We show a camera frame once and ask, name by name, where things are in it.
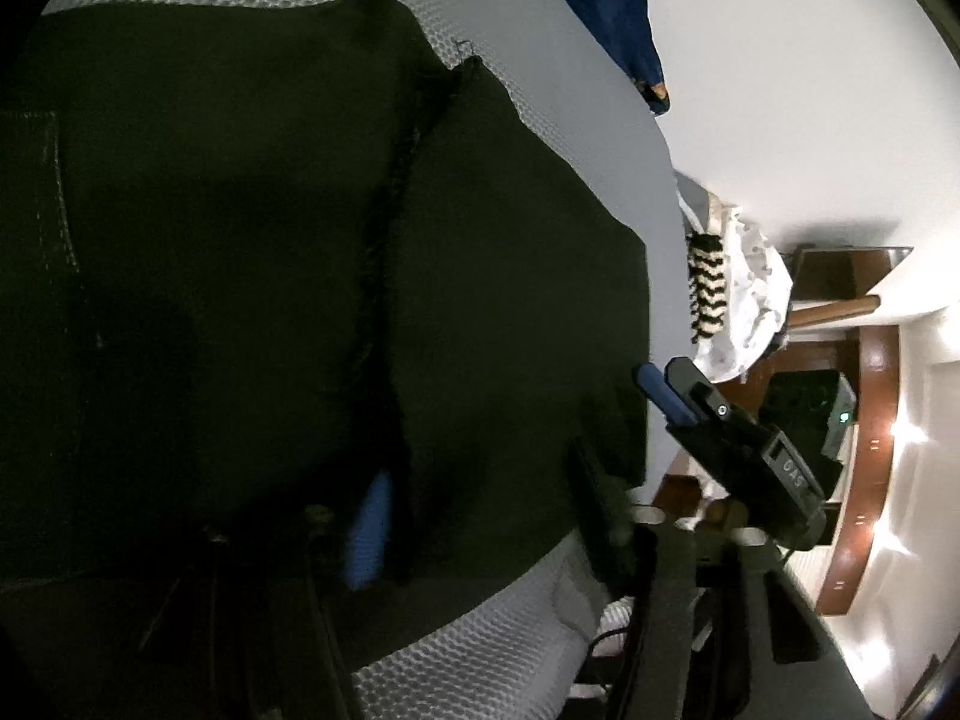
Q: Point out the curved brown wooden furniture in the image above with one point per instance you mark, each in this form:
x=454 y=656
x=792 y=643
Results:
x=870 y=457

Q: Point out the wooden stick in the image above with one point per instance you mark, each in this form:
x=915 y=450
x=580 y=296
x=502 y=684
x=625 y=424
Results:
x=832 y=310

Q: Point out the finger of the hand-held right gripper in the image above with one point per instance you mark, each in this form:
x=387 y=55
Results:
x=664 y=394
x=705 y=394

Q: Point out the white dotted cloth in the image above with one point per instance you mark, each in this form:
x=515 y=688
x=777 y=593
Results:
x=757 y=292

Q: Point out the black and white striped cloth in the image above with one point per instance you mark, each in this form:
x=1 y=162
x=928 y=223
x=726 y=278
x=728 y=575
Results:
x=709 y=289

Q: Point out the black pants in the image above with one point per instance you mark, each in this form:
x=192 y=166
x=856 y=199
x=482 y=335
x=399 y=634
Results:
x=300 y=277

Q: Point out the dark box with green light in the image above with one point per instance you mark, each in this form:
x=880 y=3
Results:
x=806 y=405

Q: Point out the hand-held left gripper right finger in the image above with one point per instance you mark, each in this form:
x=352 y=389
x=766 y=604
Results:
x=600 y=517

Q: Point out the blue floral blanket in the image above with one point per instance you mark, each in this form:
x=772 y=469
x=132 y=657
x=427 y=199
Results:
x=622 y=7

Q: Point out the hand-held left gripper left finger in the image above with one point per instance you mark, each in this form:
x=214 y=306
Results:
x=367 y=532

